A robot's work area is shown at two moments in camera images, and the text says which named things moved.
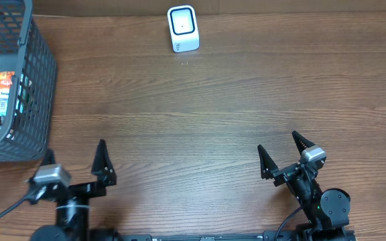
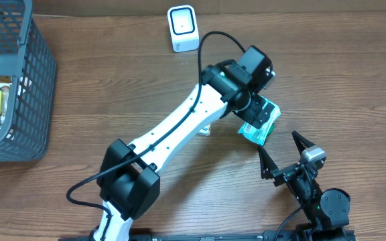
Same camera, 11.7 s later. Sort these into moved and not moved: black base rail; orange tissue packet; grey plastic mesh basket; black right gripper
Moved: orange tissue packet
Not moved: black base rail; black right gripper; grey plastic mesh basket
